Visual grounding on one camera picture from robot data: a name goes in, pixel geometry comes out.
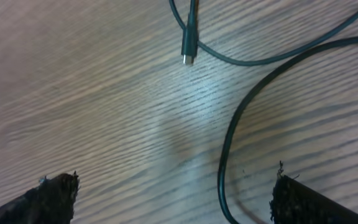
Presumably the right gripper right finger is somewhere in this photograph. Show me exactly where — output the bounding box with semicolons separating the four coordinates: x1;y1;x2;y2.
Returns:
269;162;358;224

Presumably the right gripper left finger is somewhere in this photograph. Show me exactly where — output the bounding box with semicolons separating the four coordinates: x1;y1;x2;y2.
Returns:
0;172;80;224

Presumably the black USB cable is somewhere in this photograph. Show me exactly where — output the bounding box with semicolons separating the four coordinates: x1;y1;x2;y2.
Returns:
217;34;358;224
168;0;358;67

